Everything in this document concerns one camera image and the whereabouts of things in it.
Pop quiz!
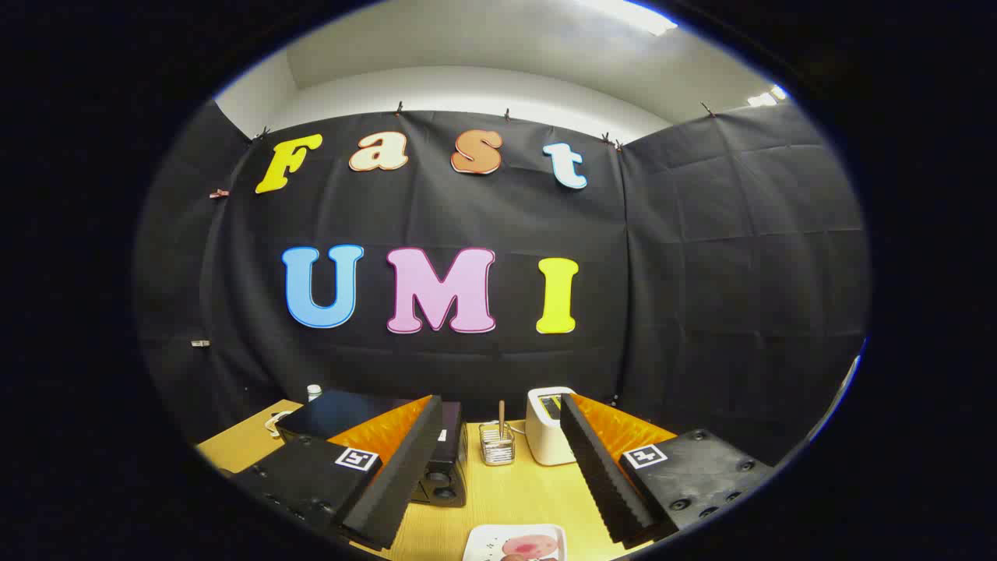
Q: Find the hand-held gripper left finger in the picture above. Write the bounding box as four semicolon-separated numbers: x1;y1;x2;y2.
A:
234;395;445;550

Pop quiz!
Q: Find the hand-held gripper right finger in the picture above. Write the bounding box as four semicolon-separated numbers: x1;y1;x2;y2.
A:
559;393;776;546

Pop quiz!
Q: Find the black toaster oven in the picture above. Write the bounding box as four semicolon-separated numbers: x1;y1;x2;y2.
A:
277;390;470;509

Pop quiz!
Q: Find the pink ham slice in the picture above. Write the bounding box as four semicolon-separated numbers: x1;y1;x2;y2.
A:
501;534;560;561

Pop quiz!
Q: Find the white square plate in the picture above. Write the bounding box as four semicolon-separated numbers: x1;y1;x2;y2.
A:
463;524;568;561

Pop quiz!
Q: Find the white bread toaster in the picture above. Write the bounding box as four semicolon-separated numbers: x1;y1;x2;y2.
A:
525;386;579;467

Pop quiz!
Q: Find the black backdrop cloth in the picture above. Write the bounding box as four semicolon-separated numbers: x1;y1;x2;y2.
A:
132;101;871;468

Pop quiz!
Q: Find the wire mesh utensil holder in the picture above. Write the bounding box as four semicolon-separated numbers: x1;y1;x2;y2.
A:
478;421;516;467

